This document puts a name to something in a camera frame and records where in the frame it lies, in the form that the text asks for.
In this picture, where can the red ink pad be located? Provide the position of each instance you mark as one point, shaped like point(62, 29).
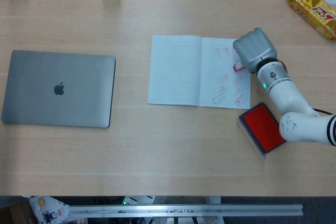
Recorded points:
point(256, 125)

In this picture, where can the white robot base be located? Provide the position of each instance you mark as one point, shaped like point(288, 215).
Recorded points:
point(139, 200)

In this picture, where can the yellow snack packet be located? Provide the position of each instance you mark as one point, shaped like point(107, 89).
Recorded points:
point(312, 9)

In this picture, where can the white printed bag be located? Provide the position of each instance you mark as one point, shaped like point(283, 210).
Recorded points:
point(50, 208)

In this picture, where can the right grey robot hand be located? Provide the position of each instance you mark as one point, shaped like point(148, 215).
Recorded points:
point(254, 48)

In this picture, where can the open white notebook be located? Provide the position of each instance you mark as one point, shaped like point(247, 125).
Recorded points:
point(178, 72)

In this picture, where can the grey closed laptop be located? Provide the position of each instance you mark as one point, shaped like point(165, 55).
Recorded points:
point(39, 77)

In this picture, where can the brown cardboard box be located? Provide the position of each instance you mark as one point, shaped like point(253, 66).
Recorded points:
point(13, 213)

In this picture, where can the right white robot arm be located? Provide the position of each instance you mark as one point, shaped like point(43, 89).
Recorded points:
point(288, 98)

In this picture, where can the aluminium rail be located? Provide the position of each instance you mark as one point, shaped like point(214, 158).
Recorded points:
point(183, 210)

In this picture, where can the small red white stamp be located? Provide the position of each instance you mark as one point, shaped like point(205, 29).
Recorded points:
point(238, 67)

